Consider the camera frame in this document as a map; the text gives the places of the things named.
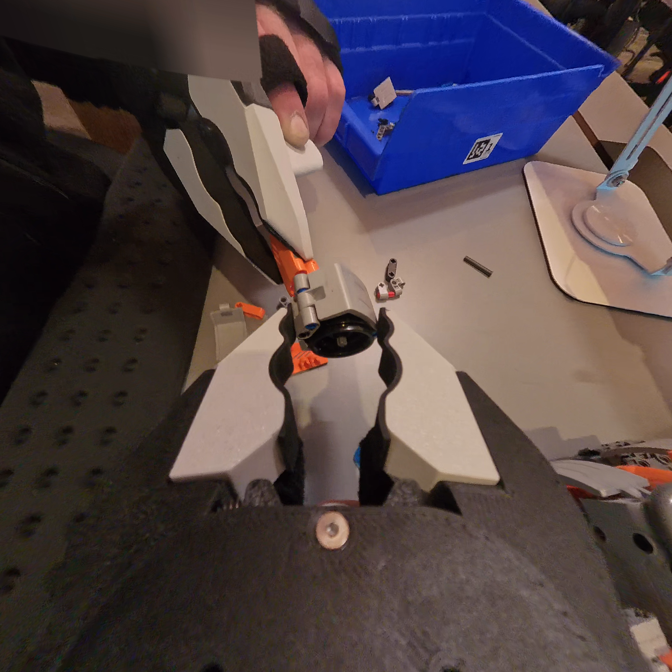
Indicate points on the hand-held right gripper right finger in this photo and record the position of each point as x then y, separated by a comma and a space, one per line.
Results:
435, 420

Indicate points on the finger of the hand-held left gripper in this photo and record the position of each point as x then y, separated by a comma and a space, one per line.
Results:
199, 183
278, 183

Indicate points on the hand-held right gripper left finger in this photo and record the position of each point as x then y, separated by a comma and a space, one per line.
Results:
236, 420

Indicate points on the orange toy bracket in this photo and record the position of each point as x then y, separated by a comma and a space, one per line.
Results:
291, 267

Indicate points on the grey toy motor block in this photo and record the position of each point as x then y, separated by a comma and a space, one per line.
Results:
341, 299

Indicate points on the person's left hand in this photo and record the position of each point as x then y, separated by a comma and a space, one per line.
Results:
315, 78

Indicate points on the grey curved toy panel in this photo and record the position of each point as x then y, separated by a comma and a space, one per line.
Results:
228, 336

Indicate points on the orange flat toy plate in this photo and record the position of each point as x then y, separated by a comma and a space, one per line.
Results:
251, 311

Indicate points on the pile of small toy parts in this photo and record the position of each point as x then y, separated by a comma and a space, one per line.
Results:
383, 94

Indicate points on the white toy connector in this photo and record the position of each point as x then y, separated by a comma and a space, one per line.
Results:
389, 290

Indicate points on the black toy axle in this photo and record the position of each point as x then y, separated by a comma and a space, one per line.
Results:
477, 266

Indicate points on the black dimpled pad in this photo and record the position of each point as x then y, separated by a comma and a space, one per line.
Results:
78, 393

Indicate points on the grey orange toy tracked robot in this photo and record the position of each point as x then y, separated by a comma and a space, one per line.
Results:
619, 498

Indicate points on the blue bin with white tag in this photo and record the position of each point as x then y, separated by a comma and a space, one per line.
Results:
472, 105

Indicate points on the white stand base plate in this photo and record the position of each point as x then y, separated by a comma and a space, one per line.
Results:
603, 236

